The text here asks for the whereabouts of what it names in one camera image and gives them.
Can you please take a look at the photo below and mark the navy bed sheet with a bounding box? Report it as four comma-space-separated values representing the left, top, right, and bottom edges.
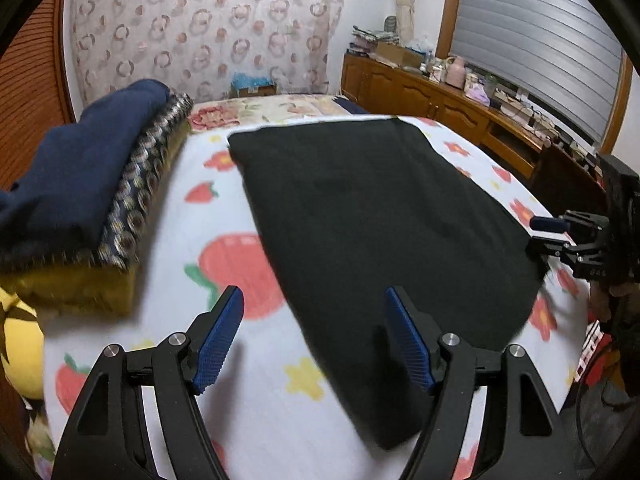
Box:
332, 95, 372, 115

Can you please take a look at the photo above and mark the yellow plush toy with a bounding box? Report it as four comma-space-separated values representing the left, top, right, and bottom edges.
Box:
0, 285, 47, 402

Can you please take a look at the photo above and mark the person's right hand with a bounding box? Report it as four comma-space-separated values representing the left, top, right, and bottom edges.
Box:
590, 279, 634, 324

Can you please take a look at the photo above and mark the wooden cabinet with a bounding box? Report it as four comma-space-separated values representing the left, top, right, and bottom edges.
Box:
340, 52, 601, 182

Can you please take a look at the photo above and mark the ring-patterned sheer curtain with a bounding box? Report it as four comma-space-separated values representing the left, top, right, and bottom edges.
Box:
67, 0, 347, 107

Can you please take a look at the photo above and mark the black ring-pattern folded cloth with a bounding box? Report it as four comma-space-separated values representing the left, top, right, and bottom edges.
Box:
0, 92, 195, 319

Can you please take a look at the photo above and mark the stack of folded towels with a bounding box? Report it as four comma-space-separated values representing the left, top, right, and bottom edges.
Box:
350, 25, 401, 54

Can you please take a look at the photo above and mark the navy blanket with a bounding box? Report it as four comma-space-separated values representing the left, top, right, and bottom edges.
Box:
0, 78, 171, 262

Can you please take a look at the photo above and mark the beige window curtain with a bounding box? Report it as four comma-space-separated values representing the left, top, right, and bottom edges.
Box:
390, 0, 417, 47

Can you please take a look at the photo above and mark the purple tissue pack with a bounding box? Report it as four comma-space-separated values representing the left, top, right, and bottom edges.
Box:
467, 82, 494, 106

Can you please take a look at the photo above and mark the red white printed cloth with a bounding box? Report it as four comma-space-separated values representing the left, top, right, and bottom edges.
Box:
572, 319, 609, 387

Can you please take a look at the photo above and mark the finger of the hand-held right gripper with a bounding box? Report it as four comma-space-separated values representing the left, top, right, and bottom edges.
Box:
530, 211, 609, 237
525, 236, 603, 277

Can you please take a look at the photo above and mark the wooden louvre door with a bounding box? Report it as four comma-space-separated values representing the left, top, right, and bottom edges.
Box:
0, 0, 79, 192

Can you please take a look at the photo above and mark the black printed t-shirt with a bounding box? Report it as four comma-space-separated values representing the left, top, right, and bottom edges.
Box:
227, 115, 549, 452

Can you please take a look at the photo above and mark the wooden window frame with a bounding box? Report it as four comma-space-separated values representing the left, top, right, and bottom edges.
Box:
434, 0, 634, 157

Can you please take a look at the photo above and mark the pink thermos jug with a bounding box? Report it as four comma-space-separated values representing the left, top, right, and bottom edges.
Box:
444, 55, 469, 89

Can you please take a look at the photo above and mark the grey window blind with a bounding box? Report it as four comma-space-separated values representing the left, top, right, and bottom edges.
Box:
450, 0, 627, 147

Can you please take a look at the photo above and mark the cardboard box with blue cloth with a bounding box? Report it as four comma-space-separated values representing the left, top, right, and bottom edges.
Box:
230, 72, 279, 99

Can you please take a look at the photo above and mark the dark wooden chair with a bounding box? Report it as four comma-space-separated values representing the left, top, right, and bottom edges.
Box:
530, 144, 609, 217

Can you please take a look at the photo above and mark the strawberry print blanket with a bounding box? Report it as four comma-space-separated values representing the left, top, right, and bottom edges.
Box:
42, 115, 596, 480

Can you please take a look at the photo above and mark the floral bedsheet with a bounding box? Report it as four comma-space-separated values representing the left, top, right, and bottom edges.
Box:
187, 93, 372, 134

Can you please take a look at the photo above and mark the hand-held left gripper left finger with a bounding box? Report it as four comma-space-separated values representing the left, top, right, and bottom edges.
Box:
50, 285, 246, 480

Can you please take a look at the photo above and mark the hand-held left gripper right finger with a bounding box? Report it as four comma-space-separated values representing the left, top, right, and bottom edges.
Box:
384, 285, 581, 480

